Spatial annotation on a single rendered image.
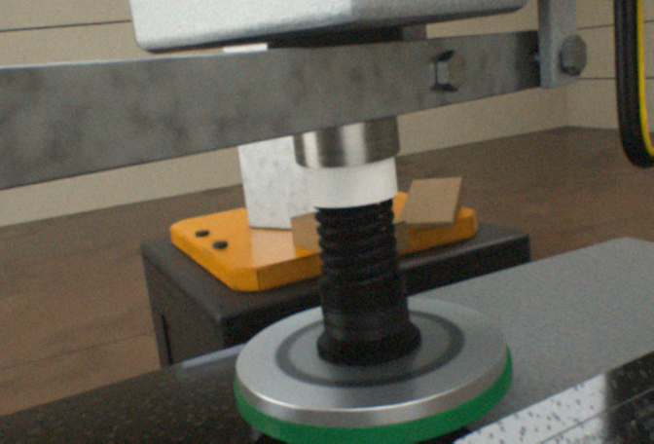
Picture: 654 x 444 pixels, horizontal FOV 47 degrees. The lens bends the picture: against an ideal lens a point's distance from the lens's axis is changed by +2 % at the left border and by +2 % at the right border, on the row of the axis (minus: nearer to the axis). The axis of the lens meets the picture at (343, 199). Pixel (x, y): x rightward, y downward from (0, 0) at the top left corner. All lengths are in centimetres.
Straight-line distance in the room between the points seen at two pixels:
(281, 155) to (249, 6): 92
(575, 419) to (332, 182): 27
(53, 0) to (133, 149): 612
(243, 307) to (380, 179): 64
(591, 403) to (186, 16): 43
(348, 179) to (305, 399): 16
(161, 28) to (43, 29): 593
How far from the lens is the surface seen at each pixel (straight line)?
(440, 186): 145
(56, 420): 72
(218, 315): 114
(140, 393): 73
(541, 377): 66
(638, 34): 103
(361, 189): 53
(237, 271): 121
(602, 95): 789
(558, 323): 77
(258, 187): 143
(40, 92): 34
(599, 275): 91
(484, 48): 60
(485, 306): 82
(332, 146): 52
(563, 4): 67
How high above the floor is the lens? 111
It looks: 12 degrees down
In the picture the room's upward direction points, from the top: 7 degrees counter-clockwise
